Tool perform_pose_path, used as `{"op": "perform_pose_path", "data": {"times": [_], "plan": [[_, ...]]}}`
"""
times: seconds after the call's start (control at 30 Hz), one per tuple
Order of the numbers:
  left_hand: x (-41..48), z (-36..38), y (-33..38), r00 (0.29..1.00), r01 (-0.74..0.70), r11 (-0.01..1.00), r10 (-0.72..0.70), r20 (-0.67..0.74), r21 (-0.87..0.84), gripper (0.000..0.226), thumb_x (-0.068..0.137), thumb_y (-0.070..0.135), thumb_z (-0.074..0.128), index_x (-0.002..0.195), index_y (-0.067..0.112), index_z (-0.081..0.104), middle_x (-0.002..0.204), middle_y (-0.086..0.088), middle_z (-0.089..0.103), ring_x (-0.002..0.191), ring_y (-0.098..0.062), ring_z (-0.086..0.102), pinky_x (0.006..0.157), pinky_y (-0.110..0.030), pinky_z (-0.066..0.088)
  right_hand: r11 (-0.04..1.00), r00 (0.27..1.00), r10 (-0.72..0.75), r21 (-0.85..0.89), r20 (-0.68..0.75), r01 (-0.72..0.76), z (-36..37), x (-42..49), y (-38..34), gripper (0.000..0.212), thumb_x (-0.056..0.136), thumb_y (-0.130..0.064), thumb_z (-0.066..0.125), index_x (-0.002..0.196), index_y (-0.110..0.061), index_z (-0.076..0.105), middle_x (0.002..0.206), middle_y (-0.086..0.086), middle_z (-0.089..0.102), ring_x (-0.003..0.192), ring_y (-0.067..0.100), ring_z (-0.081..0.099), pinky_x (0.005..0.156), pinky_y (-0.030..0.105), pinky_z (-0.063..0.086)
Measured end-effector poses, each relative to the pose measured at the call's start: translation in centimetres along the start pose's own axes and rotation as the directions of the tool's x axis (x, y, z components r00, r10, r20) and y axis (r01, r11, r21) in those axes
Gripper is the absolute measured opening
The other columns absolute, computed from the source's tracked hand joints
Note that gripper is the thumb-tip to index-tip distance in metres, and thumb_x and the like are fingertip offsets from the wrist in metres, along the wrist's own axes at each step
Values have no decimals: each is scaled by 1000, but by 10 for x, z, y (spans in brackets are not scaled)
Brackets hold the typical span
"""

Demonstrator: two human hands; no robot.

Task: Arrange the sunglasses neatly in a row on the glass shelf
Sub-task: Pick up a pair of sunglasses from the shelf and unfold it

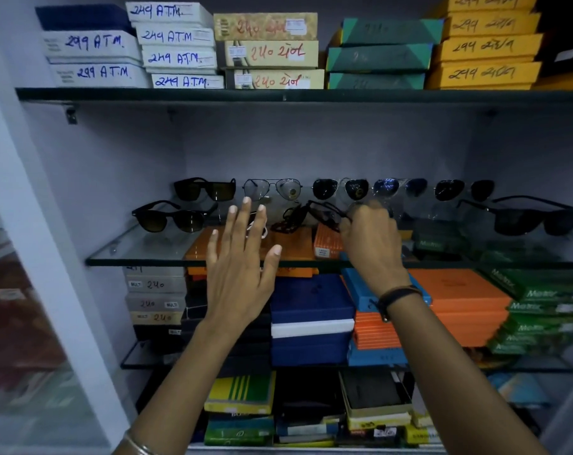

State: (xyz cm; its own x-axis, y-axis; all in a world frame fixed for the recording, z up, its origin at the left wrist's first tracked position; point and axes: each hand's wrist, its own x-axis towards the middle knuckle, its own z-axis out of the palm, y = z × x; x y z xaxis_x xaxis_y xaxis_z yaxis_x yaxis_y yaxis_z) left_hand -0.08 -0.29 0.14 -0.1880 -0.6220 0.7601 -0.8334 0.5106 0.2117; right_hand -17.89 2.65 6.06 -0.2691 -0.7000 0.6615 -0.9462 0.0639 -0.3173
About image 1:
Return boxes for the white paper tag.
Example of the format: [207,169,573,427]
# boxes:
[248,212,269,240]

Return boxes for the tan patterned box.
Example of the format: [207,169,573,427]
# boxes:
[225,68,325,90]
[213,12,319,42]
[217,40,319,69]

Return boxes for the dark green box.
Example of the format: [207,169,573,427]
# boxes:
[411,220,468,255]

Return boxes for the stack of dark flat boxes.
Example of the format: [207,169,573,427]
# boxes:
[181,277,274,377]

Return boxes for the black wallet in tan box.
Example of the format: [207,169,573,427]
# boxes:
[338,368,413,419]

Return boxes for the black boxes stack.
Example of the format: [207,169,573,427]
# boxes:
[534,0,573,77]

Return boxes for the dark-lens aviator sunglasses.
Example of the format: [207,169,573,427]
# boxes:
[312,178,370,202]

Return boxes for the white flat box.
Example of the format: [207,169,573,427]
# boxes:
[271,318,355,340]

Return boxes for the clear-lens aviator glasses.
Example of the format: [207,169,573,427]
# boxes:
[242,178,302,203]

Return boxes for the stack of green packets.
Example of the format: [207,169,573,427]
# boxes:
[477,264,573,357]

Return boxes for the large black wayfarer sunglasses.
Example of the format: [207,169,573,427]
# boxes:
[456,195,573,237]

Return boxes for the glass shelf with boxes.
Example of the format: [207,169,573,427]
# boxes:
[120,340,573,374]

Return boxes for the yellow green striped box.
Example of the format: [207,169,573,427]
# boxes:
[204,372,277,416]

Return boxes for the large orange box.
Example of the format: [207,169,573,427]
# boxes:
[408,268,513,348]

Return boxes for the dark blue box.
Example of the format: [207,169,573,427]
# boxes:
[35,4,132,33]

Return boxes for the small orange ribbed box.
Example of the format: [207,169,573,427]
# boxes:
[313,223,345,260]

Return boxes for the glass shelf with sunglasses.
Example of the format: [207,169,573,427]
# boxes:
[85,218,573,270]

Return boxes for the dark cabinet shelf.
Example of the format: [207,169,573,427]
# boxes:
[15,87,573,104]

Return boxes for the person's left forearm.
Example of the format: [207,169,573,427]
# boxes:
[112,321,250,455]

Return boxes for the person's right hand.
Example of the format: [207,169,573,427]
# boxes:
[338,200,411,300]

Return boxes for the navy blue box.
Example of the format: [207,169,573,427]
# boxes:
[269,273,356,324]
[271,331,354,367]

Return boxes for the stack of orange ribbed boxes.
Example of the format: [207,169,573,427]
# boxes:
[352,311,402,350]

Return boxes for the glass cabinet door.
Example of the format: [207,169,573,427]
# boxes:
[0,66,132,455]

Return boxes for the stack of grey labelled boxes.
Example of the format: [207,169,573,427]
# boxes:
[123,265,188,342]

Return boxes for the yellow handwritten box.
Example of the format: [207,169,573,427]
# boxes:
[442,11,542,38]
[426,61,543,90]
[445,0,539,13]
[433,33,544,63]

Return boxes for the pile of black wallet boxes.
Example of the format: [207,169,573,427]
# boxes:
[273,368,347,445]

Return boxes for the teal box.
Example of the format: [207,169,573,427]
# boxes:
[327,72,427,90]
[340,17,445,46]
[325,43,434,73]

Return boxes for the bright blue box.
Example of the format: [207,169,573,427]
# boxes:
[346,340,409,367]
[341,267,432,313]

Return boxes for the large white handwritten box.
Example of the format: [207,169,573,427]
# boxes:
[49,60,151,89]
[42,29,143,62]

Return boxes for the small white handwritten box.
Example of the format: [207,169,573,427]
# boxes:
[140,45,219,70]
[125,1,215,28]
[151,73,226,90]
[134,24,216,48]

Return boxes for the person's left hand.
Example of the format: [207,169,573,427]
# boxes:
[203,196,283,335]

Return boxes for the black wristband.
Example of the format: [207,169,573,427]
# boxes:
[376,285,424,323]

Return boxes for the black brown-lens square sunglasses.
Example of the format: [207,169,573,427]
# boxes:
[174,177,238,203]

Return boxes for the silver bangle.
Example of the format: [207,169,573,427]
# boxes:
[123,430,158,455]

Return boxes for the person's right forearm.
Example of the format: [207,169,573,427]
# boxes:
[380,290,550,455]

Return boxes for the plain yellow box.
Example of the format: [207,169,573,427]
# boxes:
[534,68,573,91]

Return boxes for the black-lens aviator sunglasses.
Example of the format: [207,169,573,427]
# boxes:
[433,178,496,203]

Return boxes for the blue-lens aviator sunglasses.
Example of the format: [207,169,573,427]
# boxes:
[372,178,429,200]

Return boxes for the reddish brown sunglasses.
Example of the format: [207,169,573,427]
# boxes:
[270,205,312,234]

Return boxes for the flat orange box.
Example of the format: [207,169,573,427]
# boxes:
[184,226,319,278]

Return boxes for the black brown-lens round sunglasses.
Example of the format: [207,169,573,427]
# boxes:
[131,199,219,234]

